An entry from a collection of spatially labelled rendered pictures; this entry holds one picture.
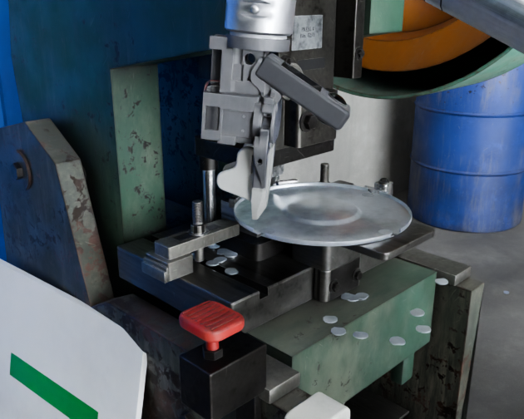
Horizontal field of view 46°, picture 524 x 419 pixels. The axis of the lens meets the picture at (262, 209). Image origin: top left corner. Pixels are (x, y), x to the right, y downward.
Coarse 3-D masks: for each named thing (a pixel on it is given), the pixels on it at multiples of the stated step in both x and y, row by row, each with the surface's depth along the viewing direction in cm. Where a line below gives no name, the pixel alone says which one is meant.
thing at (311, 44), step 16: (304, 0) 94; (320, 0) 96; (336, 0) 99; (304, 16) 95; (320, 16) 97; (304, 32) 96; (320, 32) 98; (304, 48) 96; (320, 48) 99; (304, 64) 97; (320, 64) 100; (320, 80) 101; (288, 112) 96; (304, 112) 95; (288, 128) 97; (304, 128) 96; (320, 128) 99; (288, 144) 98; (304, 144) 97
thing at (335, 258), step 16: (416, 224) 97; (384, 240) 91; (400, 240) 91; (416, 240) 92; (304, 256) 101; (320, 256) 98; (336, 256) 99; (352, 256) 103; (384, 256) 87; (320, 272) 99; (336, 272) 100; (352, 272) 104; (320, 288) 100; (336, 288) 100; (352, 288) 105
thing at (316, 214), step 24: (288, 192) 112; (312, 192) 112; (336, 192) 112; (360, 192) 112; (240, 216) 100; (264, 216) 100; (288, 216) 100; (312, 216) 99; (336, 216) 99; (360, 216) 100; (384, 216) 100; (408, 216) 100; (288, 240) 90; (312, 240) 91; (336, 240) 91; (360, 240) 89
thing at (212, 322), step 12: (192, 312) 75; (204, 312) 75; (216, 312) 75; (228, 312) 75; (180, 324) 74; (192, 324) 73; (204, 324) 72; (216, 324) 72; (228, 324) 72; (240, 324) 73; (204, 336) 71; (216, 336) 71; (228, 336) 72; (216, 348) 75
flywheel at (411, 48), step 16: (416, 0) 121; (416, 16) 122; (432, 16) 120; (448, 16) 118; (400, 32) 125; (416, 32) 122; (432, 32) 117; (448, 32) 115; (464, 32) 112; (480, 32) 110; (368, 48) 128; (384, 48) 125; (400, 48) 122; (416, 48) 120; (432, 48) 118; (448, 48) 115; (464, 48) 113; (480, 48) 115; (368, 64) 129; (384, 64) 126; (400, 64) 123; (416, 64) 121; (432, 64) 118; (448, 64) 124
